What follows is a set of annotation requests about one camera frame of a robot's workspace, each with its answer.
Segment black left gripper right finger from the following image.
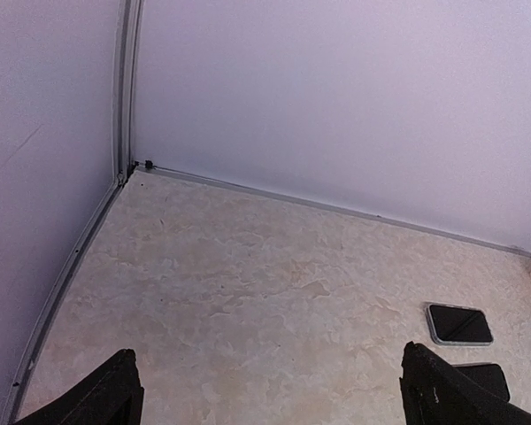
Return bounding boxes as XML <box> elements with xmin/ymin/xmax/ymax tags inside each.
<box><xmin>400</xmin><ymin>342</ymin><xmax>531</xmax><ymax>424</ymax></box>

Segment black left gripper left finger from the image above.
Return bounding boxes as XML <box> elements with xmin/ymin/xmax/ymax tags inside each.
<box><xmin>17</xmin><ymin>349</ymin><xmax>142</xmax><ymax>425</ymax></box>

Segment black smartphone with teal edge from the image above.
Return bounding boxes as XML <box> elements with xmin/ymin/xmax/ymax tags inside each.
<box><xmin>454</xmin><ymin>363</ymin><xmax>511</xmax><ymax>402</ymax></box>

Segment black phone with purple edge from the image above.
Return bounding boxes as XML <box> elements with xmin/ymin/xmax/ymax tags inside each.
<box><xmin>424</xmin><ymin>303</ymin><xmax>494</xmax><ymax>346</ymax></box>

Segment left aluminium frame post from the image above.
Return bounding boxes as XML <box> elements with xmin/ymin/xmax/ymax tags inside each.
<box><xmin>112</xmin><ymin>0</ymin><xmax>142</xmax><ymax>186</ymax></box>

